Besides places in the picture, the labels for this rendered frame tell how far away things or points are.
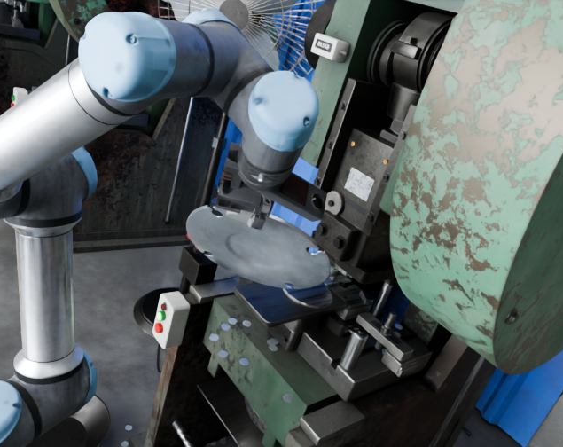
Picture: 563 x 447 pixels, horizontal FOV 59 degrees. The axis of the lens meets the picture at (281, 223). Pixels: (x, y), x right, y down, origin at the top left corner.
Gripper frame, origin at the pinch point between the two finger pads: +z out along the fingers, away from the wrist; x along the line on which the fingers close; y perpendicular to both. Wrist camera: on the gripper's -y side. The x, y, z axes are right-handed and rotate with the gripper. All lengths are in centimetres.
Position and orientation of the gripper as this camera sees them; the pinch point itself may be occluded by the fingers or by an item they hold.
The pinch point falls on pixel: (257, 217)
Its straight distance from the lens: 84.6
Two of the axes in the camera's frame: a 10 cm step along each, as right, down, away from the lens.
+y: -9.6, -2.5, -1.1
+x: -2.0, 9.1, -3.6
